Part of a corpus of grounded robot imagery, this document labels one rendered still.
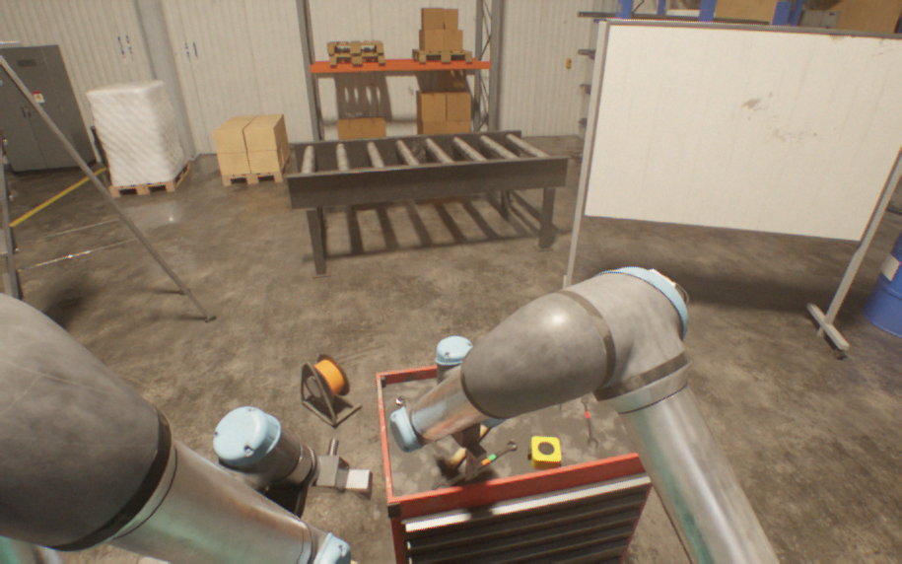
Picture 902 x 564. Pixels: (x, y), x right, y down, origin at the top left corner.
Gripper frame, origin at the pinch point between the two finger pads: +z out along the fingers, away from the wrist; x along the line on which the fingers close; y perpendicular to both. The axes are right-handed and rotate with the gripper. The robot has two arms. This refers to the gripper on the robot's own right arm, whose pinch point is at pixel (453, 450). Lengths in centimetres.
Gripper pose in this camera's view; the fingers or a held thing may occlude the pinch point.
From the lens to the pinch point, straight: 113.7
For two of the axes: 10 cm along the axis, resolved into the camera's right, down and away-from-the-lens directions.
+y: -8.2, 2.9, -5.0
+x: 5.8, 4.0, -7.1
